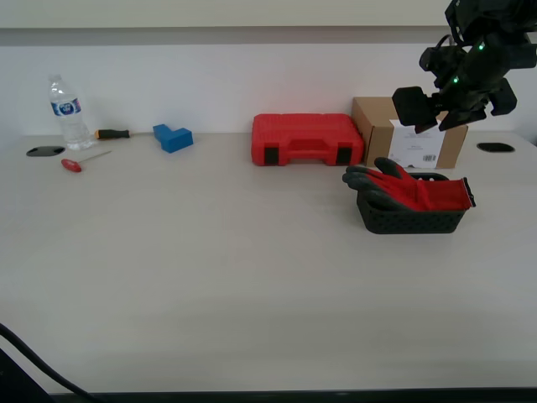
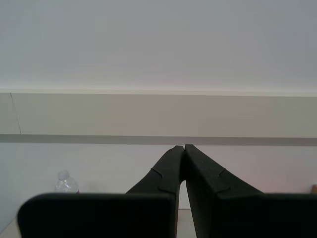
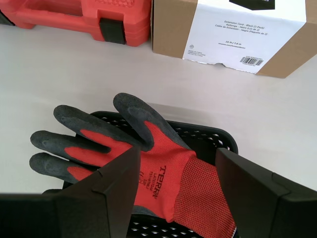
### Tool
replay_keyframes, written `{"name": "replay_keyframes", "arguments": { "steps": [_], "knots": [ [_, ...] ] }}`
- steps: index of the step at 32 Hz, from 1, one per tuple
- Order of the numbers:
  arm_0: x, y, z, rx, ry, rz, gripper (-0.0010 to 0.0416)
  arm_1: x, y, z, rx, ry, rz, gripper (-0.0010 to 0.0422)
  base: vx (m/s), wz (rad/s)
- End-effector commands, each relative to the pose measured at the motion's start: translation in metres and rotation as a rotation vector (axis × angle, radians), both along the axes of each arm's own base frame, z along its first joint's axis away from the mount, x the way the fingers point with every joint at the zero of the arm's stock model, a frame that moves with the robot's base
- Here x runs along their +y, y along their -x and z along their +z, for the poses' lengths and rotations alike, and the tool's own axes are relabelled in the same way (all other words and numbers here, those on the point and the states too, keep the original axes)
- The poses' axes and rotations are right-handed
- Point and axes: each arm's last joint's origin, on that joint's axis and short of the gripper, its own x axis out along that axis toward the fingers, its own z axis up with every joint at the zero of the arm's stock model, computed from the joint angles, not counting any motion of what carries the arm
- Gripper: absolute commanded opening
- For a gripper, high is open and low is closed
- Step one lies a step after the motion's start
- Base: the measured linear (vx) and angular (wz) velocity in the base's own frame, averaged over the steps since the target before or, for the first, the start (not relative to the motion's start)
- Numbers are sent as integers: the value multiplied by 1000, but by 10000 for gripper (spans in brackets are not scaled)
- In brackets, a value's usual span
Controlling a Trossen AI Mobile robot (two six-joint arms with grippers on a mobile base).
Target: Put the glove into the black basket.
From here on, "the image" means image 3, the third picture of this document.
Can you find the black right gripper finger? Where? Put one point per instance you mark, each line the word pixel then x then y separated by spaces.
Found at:
pixel 86 210
pixel 267 205

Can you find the red and grey work glove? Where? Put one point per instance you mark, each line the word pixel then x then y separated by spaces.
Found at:
pixel 168 163

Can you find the black perforated plastic basket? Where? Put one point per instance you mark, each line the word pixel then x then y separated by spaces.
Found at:
pixel 205 141

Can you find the cardboard box with white label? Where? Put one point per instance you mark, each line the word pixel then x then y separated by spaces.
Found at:
pixel 235 32

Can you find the red plastic tool case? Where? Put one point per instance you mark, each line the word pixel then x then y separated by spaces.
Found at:
pixel 81 15

